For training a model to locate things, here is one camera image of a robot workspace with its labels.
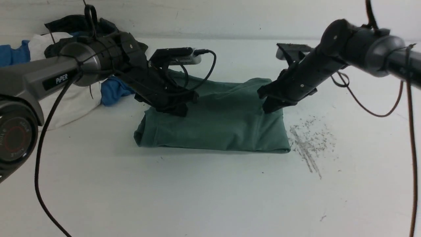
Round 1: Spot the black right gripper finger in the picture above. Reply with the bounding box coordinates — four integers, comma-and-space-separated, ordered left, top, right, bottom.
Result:
262, 96, 298, 114

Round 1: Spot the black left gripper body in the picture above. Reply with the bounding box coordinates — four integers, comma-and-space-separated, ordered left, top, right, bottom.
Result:
117, 61, 199, 112

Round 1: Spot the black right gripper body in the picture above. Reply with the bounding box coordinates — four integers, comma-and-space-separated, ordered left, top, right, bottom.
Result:
258, 49, 346, 103

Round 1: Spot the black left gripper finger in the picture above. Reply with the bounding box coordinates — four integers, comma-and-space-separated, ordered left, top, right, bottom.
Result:
161, 103, 188, 117

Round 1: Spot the green long-sleeved shirt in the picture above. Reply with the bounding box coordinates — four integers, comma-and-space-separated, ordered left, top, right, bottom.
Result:
134, 78, 291, 154

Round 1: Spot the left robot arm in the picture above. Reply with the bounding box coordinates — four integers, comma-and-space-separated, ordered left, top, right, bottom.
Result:
0, 32, 198, 181

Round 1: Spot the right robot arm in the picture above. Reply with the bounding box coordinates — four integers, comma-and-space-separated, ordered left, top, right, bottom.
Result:
257, 19, 421, 114

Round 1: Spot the blue shirt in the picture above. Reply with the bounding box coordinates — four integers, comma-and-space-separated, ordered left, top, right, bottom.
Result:
0, 40, 134, 107

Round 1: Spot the white shirt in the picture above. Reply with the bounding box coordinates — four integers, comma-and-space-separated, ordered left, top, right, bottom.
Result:
28, 32, 102, 130

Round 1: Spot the dark grey shirt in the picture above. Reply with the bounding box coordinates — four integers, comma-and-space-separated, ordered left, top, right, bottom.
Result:
44, 15, 148, 58

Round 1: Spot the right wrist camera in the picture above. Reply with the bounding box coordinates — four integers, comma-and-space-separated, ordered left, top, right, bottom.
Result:
276, 43, 313, 66

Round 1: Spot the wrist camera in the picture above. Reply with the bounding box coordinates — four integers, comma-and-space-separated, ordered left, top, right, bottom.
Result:
276, 43, 313, 66
149, 47, 202, 68

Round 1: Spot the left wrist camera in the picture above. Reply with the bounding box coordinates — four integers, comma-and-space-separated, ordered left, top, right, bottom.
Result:
149, 47, 202, 68

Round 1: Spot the black right camera cable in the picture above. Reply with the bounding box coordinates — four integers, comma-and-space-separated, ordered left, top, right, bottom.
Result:
331, 0, 419, 237

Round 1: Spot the black camera cable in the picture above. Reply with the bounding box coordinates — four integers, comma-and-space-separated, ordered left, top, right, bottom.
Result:
35, 4, 217, 237
331, 0, 419, 237

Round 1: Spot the black left camera cable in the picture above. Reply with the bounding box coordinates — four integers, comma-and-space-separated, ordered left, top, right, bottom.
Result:
35, 4, 217, 237

